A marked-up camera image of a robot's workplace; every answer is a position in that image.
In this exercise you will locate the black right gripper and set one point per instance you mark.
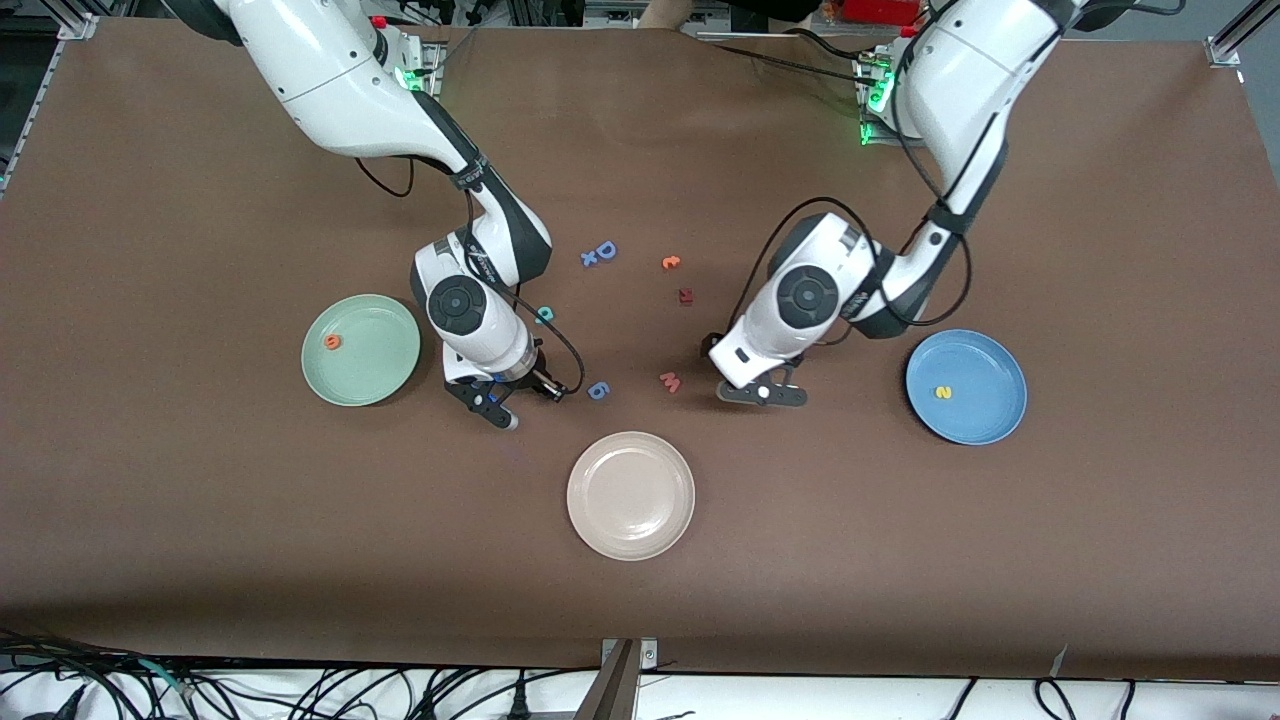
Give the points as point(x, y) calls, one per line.
point(541, 380)

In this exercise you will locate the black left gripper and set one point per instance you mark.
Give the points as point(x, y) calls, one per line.
point(705, 346)

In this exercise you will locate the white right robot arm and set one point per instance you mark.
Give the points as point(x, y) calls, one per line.
point(340, 80)

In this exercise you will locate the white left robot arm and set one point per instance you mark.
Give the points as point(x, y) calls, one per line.
point(960, 70)

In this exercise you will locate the blue foam number 6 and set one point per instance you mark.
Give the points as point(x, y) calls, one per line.
point(598, 390)

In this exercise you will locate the pink foam letter M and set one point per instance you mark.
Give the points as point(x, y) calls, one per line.
point(670, 381)

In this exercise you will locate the beige plate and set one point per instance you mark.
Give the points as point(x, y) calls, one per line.
point(630, 496)

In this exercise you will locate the blue foam letter D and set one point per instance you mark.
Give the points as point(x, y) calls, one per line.
point(599, 251)

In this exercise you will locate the green plate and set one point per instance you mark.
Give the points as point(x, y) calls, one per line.
point(375, 370)

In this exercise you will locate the brown table cover sheet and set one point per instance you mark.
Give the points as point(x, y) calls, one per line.
point(640, 600)

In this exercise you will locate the blue plate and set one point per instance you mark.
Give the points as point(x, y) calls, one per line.
point(985, 400)

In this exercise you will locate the small metal clamp plate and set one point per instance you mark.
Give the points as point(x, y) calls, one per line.
point(648, 652)

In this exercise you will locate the grey metal bar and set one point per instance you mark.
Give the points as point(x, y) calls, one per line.
point(612, 690)

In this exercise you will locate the black power plug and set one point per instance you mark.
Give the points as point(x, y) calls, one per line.
point(518, 702)

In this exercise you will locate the red box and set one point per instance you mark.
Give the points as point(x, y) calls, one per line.
point(880, 10)

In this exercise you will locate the white paper tag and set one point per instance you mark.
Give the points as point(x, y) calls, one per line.
point(1058, 660)

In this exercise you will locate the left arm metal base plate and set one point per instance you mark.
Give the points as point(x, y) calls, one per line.
point(870, 138)

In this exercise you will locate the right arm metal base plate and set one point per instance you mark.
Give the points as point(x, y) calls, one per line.
point(432, 75)

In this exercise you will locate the aluminium frame rail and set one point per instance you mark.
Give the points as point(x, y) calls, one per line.
point(540, 10)

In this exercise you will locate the aluminium corner bracket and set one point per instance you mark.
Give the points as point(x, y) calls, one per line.
point(80, 27)
point(1224, 52)

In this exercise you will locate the aluminium side rail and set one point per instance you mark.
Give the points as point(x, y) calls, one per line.
point(28, 110)

